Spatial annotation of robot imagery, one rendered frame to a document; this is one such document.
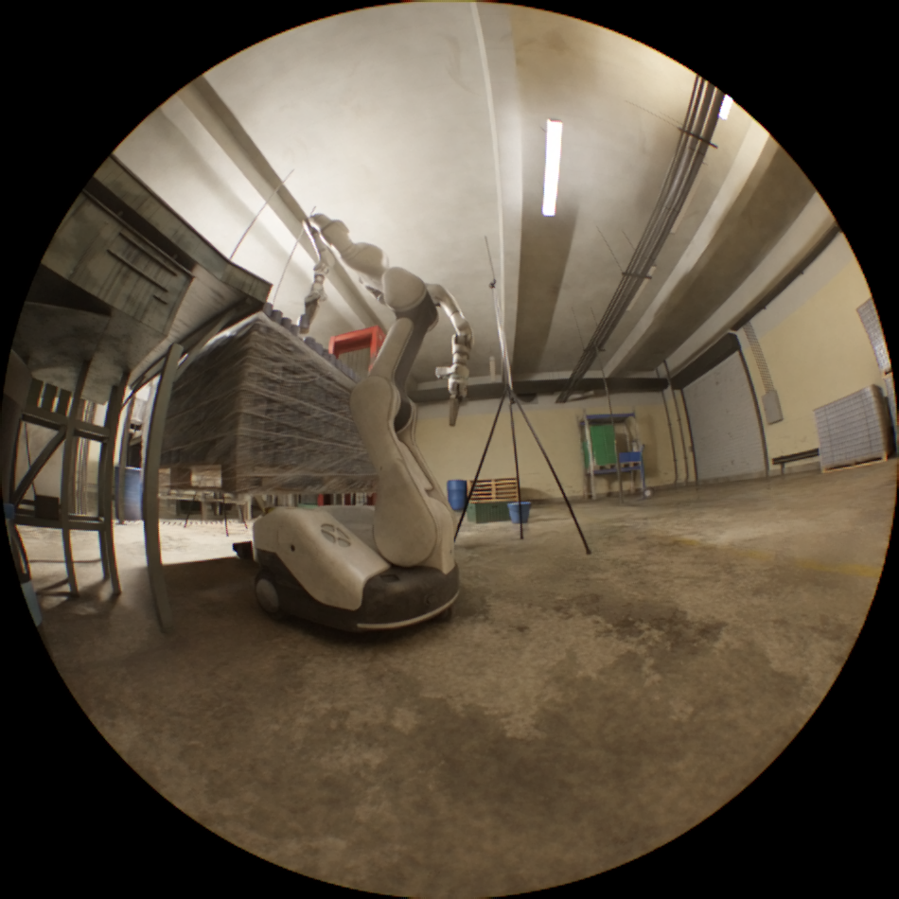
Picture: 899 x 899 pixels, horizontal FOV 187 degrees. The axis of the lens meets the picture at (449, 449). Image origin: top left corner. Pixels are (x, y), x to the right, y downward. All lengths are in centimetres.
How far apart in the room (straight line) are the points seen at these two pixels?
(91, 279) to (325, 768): 107
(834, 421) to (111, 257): 662
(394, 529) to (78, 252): 117
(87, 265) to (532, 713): 133
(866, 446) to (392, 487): 581
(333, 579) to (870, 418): 592
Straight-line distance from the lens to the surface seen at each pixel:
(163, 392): 91
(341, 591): 68
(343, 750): 51
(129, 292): 94
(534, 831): 42
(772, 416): 825
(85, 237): 99
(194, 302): 123
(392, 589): 67
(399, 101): 446
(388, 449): 76
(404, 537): 73
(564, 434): 1013
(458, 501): 842
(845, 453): 578
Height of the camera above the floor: 39
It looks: 10 degrees up
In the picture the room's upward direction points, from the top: 2 degrees counter-clockwise
